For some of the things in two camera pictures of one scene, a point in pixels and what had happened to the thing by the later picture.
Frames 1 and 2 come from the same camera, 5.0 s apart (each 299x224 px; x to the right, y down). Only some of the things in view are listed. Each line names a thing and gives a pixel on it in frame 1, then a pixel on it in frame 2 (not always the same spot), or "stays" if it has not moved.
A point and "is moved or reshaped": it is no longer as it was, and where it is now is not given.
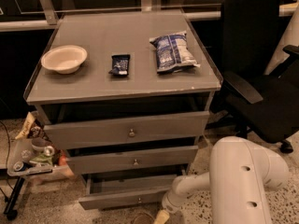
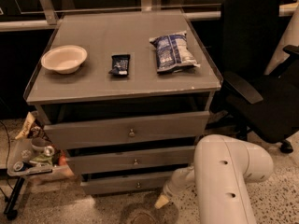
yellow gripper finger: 162,217 → 161,202
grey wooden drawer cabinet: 128,95 stays
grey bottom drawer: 126,190 is moved or reshaped
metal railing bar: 40,24 stays
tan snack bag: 24,130 stays
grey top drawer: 88,133 stays
